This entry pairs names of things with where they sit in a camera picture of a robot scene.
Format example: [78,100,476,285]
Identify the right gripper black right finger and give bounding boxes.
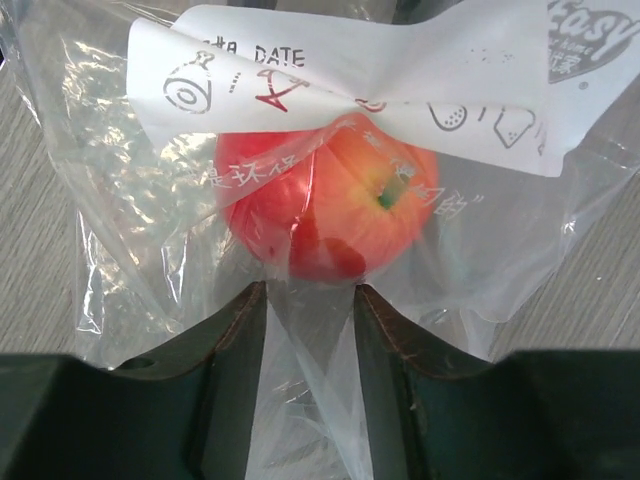
[353,285,639,479]

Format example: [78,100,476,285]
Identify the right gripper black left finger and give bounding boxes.
[1,282,267,479]

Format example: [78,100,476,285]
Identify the red yellow fake apple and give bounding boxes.
[215,114,442,282]

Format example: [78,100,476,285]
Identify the clear zip top bag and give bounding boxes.
[1,1,639,479]

